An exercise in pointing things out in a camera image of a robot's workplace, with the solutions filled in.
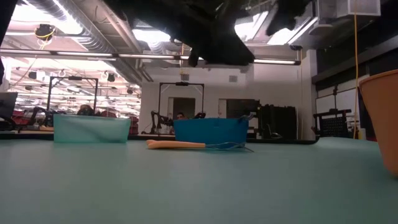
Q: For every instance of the black background robot arm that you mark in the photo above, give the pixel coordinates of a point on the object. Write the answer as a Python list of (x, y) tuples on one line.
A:
[(46, 115), (158, 119)]

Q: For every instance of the person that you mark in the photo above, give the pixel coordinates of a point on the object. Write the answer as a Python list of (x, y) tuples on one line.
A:
[(180, 116), (85, 110)]

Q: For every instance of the silver ventilation duct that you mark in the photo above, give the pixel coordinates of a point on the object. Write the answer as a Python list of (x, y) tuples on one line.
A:
[(93, 40)]

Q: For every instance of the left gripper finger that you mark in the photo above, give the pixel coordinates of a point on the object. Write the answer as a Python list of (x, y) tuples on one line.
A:
[(233, 56), (193, 59)]

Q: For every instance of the black cabinet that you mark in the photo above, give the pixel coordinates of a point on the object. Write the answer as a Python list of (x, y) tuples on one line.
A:
[(280, 121)]

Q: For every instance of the blue plastic bin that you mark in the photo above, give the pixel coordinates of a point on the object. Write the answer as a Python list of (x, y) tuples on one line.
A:
[(211, 130)]

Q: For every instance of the black metal rig frame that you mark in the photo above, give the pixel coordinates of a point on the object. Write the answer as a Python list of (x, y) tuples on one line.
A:
[(62, 78), (182, 83)]

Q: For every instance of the translucent teal plastic bin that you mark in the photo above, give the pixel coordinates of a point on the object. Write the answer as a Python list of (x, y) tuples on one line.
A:
[(91, 128)]

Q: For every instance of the orange plastic bin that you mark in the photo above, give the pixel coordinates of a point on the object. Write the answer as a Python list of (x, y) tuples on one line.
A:
[(382, 124)]

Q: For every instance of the long ceiling light strip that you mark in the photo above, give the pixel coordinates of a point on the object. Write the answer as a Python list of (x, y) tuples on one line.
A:
[(140, 56)]

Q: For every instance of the green table mat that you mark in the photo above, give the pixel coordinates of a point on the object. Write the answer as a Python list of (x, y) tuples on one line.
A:
[(217, 193)]

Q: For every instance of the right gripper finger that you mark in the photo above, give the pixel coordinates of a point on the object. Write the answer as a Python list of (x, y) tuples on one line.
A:
[(275, 28)]

